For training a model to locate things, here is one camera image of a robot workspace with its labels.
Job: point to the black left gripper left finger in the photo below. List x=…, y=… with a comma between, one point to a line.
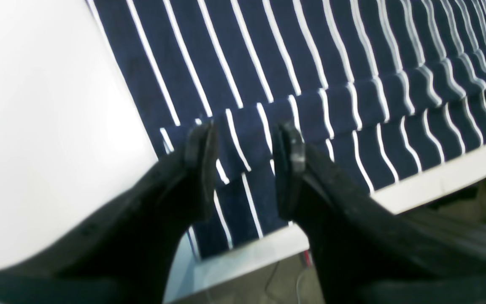
x=123, y=252

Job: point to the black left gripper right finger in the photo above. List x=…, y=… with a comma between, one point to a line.
x=363, y=253

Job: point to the navy white striped t-shirt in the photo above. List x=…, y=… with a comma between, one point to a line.
x=386, y=88

